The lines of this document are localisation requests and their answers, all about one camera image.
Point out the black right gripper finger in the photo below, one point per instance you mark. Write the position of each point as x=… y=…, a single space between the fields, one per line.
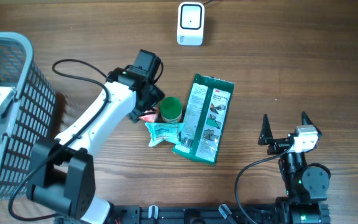
x=306 y=121
x=266 y=136

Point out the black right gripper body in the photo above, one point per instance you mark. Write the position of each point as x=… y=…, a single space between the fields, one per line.
x=278 y=146

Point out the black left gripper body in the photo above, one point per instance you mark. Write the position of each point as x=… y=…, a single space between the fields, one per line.
x=157 y=95

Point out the red white small packet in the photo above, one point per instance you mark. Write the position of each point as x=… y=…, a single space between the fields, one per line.
x=149 y=116

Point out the green lid jar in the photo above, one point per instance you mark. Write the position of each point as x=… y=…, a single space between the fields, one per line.
x=171 y=109

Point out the teal tissue packet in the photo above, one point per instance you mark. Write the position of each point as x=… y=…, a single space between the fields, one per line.
x=169 y=132

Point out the green 3M wipes packet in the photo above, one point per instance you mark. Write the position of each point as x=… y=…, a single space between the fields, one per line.
x=204 y=119

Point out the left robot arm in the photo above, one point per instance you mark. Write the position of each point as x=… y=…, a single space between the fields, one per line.
x=61 y=174

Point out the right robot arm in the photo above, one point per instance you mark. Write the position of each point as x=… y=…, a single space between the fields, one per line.
x=306 y=184

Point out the white barcode scanner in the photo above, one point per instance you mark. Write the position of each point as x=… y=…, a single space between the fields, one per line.
x=190 y=23

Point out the grey plastic shopping basket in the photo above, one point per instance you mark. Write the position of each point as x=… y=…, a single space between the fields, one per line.
x=30 y=113

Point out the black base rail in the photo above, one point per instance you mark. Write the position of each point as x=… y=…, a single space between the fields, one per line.
x=255 y=213

